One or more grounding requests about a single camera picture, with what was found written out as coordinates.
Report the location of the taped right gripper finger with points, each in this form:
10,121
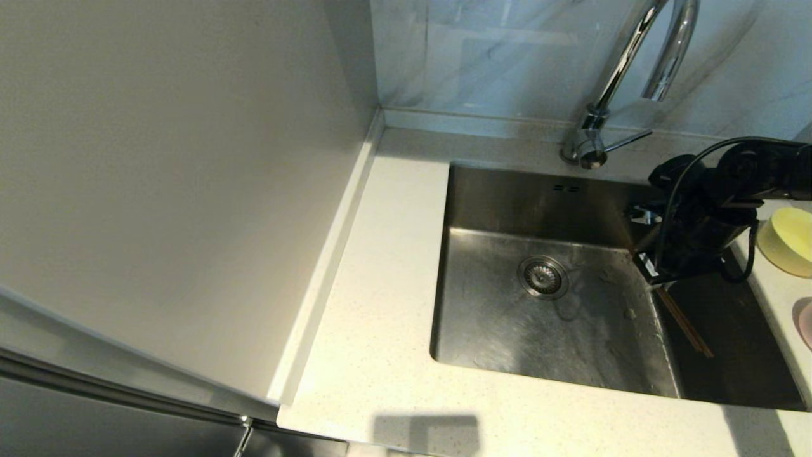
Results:
647,214
650,270

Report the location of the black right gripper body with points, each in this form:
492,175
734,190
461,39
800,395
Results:
704,228

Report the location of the yellow plastic bowl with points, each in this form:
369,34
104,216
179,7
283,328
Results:
790,244

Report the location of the chrome gooseneck faucet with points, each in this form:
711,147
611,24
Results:
612,82

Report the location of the pink plastic bowl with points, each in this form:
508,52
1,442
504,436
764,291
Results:
807,324

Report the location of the stainless steel sink basin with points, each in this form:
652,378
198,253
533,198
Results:
495,330

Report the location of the round metal drain strainer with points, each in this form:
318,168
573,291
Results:
543,277

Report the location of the grey base cabinet front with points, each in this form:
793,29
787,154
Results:
292,445

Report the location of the beige tall cabinet side panel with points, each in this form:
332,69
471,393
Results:
158,158

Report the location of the chrome door trim strip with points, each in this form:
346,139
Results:
127,389

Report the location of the grey tall cabinet door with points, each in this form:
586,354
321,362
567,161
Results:
76,428

